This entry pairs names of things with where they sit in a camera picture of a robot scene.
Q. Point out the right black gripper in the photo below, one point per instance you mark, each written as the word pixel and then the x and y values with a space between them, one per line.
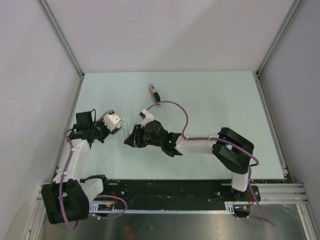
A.
pixel 135 139

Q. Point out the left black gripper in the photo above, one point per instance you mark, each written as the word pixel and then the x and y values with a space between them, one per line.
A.
pixel 107 132

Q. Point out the light blue stapler cover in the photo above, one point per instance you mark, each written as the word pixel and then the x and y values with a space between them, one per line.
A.
pixel 125 130

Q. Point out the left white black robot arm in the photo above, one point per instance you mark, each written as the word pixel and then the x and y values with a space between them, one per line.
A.
pixel 65 199

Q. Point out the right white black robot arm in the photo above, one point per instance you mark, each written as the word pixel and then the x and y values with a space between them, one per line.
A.
pixel 231 149

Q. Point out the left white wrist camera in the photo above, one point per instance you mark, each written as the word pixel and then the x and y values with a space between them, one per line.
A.
pixel 113 121

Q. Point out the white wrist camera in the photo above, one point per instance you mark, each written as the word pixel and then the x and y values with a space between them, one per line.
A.
pixel 146 117
pixel 113 121

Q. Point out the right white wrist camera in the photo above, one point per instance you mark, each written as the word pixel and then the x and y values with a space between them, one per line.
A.
pixel 146 117

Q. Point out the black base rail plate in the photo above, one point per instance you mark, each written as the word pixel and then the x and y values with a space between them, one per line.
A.
pixel 174 195

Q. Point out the grey slotted cable duct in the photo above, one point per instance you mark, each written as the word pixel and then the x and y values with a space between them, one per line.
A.
pixel 97 209

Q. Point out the left aluminium corner post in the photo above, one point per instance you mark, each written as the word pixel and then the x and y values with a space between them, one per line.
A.
pixel 52 20

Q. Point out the aluminium corner post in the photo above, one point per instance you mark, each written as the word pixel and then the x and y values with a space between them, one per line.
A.
pixel 284 27
pixel 52 20

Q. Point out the right aluminium corner post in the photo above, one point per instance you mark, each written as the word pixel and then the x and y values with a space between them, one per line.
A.
pixel 284 27

